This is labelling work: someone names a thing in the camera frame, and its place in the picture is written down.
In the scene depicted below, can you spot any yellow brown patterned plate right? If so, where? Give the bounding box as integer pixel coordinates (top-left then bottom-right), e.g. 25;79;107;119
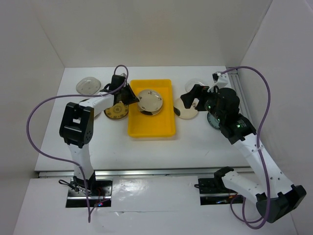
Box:
104;102;129;120

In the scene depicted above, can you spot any clear glass plate right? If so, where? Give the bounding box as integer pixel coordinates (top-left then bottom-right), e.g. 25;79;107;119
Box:
185;78;209;92

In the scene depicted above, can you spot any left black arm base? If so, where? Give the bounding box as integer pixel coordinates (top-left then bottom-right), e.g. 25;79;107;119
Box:
58;180;113;208

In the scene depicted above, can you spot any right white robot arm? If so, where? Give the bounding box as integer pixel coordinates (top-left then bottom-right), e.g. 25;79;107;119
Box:
180;85;307;223

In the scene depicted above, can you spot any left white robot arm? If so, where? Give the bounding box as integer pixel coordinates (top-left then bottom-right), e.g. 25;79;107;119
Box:
59;74;139;195

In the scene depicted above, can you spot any right side aluminium rail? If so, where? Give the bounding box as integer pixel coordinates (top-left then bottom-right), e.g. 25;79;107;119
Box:
227;70;254;125

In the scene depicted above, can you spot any cream plate black flower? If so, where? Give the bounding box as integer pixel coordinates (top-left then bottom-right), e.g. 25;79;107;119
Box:
138;107;161;116
174;98;198;119

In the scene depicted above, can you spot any clear glass plate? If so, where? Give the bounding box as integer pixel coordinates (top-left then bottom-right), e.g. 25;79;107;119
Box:
76;77;101;95
185;78;209;92

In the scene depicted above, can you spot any yellow plastic bin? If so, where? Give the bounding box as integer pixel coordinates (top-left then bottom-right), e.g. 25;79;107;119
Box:
128;79;176;138

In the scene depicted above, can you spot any cream plate with calligraphy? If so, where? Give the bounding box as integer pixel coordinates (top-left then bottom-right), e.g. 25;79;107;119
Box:
137;89;163;112

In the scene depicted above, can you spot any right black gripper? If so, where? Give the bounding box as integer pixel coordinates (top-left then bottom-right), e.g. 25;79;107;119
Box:
180;83;224;121

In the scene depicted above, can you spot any aluminium rail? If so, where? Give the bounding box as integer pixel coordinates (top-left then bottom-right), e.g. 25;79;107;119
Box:
227;70;254;125
36;166;255;179

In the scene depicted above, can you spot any clear glass plate left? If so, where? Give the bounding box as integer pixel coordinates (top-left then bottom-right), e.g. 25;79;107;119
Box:
76;77;101;95

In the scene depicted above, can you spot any front aluminium rail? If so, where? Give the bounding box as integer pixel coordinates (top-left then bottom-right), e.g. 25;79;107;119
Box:
36;166;255;179

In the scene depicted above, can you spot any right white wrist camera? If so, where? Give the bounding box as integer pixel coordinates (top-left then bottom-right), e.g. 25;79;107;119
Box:
208;72;228;93

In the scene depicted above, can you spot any teal green plate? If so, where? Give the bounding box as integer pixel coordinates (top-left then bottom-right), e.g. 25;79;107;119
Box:
207;112;220;130

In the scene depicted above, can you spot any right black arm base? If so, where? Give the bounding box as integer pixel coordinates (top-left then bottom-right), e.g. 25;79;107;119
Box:
194;178;243;206

